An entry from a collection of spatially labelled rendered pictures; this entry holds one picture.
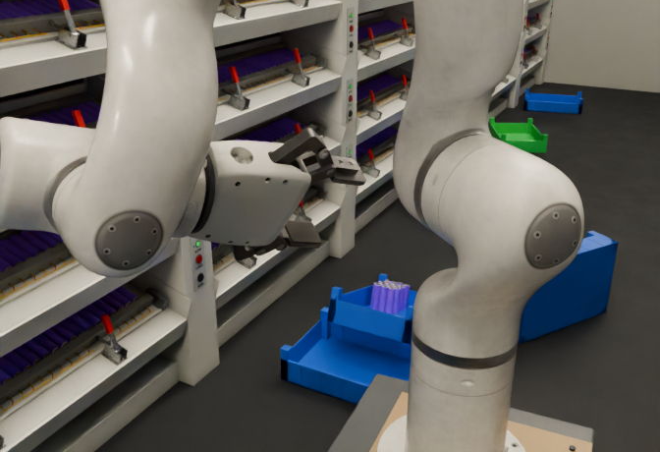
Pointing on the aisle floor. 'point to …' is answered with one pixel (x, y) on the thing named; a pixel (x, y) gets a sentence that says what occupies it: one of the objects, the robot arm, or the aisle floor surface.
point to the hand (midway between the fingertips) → (330, 204)
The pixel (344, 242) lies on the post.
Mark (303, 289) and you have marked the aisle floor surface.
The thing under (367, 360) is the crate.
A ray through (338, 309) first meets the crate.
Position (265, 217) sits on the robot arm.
